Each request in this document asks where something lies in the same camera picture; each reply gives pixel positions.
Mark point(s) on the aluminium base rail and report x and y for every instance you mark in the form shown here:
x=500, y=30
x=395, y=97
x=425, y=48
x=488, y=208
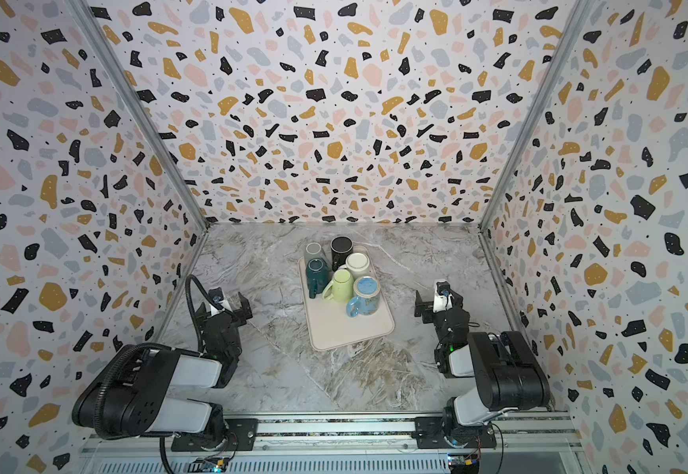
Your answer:
x=340, y=442

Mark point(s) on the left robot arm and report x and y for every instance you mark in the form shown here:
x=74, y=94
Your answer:
x=130, y=396

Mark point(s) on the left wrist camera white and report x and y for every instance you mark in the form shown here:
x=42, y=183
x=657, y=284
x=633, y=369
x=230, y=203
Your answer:
x=217, y=301

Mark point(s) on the right corner aluminium profile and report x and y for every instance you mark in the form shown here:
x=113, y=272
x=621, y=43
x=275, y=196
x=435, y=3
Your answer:
x=572, y=27

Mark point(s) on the corner aluminium profile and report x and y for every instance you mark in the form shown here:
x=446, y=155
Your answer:
x=572, y=27
x=82, y=15

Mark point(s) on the black mug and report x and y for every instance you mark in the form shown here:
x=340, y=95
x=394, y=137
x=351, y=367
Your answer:
x=341, y=248

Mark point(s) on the white mug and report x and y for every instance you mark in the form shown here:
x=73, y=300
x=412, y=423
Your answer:
x=358, y=264

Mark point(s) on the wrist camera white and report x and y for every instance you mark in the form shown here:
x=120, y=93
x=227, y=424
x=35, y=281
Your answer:
x=217, y=301
x=442, y=297

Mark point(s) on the left corner aluminium profile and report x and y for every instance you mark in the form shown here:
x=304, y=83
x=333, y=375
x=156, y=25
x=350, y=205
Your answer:
x=82, y=15

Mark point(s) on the blue butterfly mug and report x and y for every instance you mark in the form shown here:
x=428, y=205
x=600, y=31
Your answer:
x=367, y=295

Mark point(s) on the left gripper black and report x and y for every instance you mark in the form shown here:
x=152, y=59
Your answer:
x=225, y=314

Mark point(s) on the light green mug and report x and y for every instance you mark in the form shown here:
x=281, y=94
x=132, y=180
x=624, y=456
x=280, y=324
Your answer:
x=340, y=287

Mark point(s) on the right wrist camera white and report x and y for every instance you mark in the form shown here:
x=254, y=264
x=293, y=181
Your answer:
x=442, y=297

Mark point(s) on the beige rectangular tray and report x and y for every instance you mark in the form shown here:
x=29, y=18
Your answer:
x=329, y=326

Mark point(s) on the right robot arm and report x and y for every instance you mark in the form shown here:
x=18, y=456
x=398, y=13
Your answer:
x=507, y=377

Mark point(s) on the grey mug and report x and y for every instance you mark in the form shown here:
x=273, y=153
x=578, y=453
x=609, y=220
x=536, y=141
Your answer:
x=313, y=250

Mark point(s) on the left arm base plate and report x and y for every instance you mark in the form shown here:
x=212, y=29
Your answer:
x=223, y=436

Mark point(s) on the dark teal mug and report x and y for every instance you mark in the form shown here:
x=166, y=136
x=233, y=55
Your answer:
x=318, y=276

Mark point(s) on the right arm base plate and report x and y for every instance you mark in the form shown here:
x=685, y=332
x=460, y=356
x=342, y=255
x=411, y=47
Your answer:
x=441, y=433

